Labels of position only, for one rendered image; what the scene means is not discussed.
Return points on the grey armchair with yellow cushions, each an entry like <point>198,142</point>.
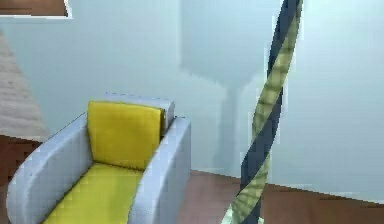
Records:
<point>166,173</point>

